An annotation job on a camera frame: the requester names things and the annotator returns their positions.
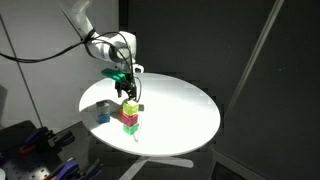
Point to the purple spring clamp lower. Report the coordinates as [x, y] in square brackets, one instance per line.
[71, 171]

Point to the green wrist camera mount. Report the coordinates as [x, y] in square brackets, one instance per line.
[118, 76]

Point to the green block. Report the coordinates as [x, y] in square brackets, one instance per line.
[130, 130]

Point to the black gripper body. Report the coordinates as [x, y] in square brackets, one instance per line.
[125, 82]

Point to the purple spring clamp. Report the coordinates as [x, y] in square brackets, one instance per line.
[45, 140]
[71, 171]

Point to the purple spring clamp upper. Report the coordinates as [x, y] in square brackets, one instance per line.
[45, 140]

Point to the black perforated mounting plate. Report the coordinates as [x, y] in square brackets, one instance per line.
[33, 166]

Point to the round white table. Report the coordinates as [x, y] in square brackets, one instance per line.
[177, 118]

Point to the yellow-green block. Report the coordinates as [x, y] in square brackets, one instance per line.
[130, 107]

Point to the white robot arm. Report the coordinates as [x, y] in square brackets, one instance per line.
[118, 48]

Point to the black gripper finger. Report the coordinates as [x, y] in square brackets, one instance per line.
[119, 93]
[132, 94]

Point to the blue block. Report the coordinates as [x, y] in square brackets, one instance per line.
[104, 118]

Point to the grey block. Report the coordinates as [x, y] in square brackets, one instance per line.
[103, 107]

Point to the magenta block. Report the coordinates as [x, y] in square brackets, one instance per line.
[129, 120]

